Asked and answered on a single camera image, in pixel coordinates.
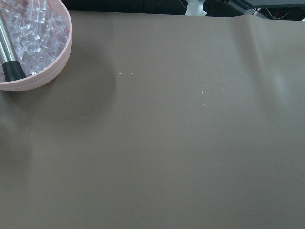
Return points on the metal black-tipped tool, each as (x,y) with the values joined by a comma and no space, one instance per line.
(10,63)

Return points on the pink bowl of ice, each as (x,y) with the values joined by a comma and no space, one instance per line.
(41,35)

